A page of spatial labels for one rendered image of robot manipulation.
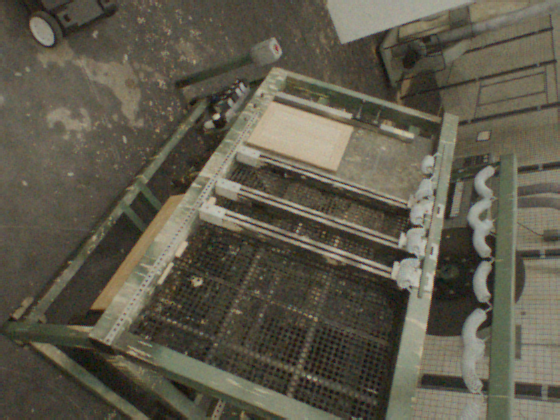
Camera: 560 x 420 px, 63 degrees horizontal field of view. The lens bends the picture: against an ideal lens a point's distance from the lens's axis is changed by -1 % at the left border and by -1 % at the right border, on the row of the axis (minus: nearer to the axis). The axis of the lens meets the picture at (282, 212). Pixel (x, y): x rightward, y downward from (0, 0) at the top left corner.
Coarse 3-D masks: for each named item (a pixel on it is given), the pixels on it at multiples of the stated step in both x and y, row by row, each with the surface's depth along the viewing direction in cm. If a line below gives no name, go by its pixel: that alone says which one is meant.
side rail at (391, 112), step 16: (288, 80) 321; (304, 80) 317; (320, 96) 322; (336, 96) 317; (352, 96) 313; (368, 96) 314; (368, 112) 318; (384, 112) 313; (400, 112) 309; (416, 112) 309; (432, 128) 309
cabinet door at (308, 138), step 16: (272, 112) 296; (288, 112) 298; (304, 112) 299; (256, 128) 284; (272, 128) 286; (288, 128) 288; (304, 128) 290; (320, 128) 291; (336, 128) 293; (352, 128) 295; (256, 144) 275; (272, 144) 276; (288, 144) 278; (304, 144) 280; (320, 144) 282; (336, 144) 283; (304, 160) 271; (320, 160) 272; (336, 160) 274
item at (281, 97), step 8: (280, 96) 304; (288, 96) 305; (296, 104) 304; (304, 104) 302; (312, 104) 303; (320, 104) 303; (320, 112) 302; (328, 112) 300; (336, 112) 300; (344, 120) 300; (352, 120) 298; (368, 128) 298; (376, 128) 296; (384, 128) 295; (392, 128) 296; (392, 136) 296; (400, 136) 294; (408, 136) 293
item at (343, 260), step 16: (208, 208) 232; (224, 208) 233; (224, 224) 232; (240, 224) 228; (256, 224) 230; (272, 240) 228; (288, 240) 225; (304, 240) 226; (320, 256) 224; (336, 256) 222; (352, 256) 223; (352, 272) 225; (368, 272) 220; (384, 272) 220; (416, 272) 217; (400, 288) 221
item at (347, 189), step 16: (240, 160) 265; (256, 160) 261; (272, 160) 260; (288, 176) 261; (304, 176) 257; (320, 176) 258; (336, 192) 257; (352, 192) 253; (368, 192) 253; (416, 192) 241; (432, 192) 236; (384, 208) 253; (400, 208) 249
